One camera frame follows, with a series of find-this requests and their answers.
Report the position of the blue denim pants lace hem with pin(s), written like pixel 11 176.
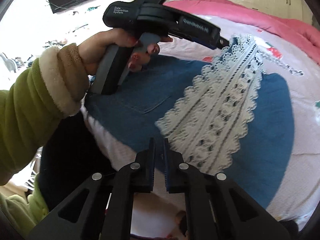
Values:
pixel 224 116

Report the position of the pink strawberry print bedsheet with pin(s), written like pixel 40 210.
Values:
pixel 298 195

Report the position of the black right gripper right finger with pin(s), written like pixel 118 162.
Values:
pixel 216 207

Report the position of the left forearm green fleece sleeve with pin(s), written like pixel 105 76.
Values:
pixel 49 91

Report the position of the pink quilt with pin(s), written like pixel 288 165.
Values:
pixel 298 33

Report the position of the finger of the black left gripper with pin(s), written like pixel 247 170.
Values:
pixel 222 43

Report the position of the black trousers of person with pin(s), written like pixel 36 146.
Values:
pixel 70 156

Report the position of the left hand red nails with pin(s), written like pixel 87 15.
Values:
pixel 92 50

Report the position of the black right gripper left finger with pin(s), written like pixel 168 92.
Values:
pixel 101 207

